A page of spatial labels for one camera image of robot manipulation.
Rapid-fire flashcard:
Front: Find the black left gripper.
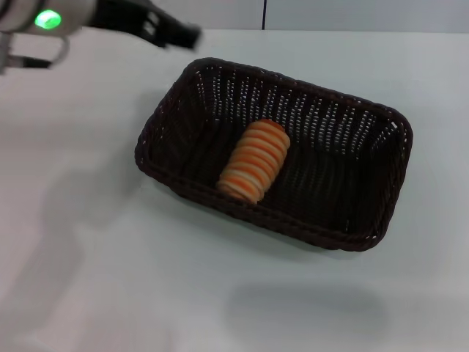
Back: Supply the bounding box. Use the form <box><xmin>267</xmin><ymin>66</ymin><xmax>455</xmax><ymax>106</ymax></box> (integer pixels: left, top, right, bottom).
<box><xmin>87</xmin><ymin>0</ymin><xmax>204</xmax><ymax>51</ymax></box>

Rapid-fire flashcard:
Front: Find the orange striped bread roll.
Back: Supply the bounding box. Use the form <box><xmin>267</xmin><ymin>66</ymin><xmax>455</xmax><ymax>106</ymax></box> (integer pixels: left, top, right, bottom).
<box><xmin>215</xmin><ymin>119</ymin><xmax>292</xmax><ymax>205</ymax></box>

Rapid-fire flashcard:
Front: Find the dark brown woven basket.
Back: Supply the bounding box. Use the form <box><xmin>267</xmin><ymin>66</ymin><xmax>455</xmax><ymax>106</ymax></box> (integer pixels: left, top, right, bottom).
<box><xmin>134</xmin><ymin>56</ymin><xmax>415</xmax><ymax>254</ymax></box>

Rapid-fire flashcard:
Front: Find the grey left arm cable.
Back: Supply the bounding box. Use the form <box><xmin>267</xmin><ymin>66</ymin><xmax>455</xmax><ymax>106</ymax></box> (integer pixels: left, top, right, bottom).
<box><xmin>0</xmin><ymin>32</ymin><xmax>71</xmax><ymax>76</ymax></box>

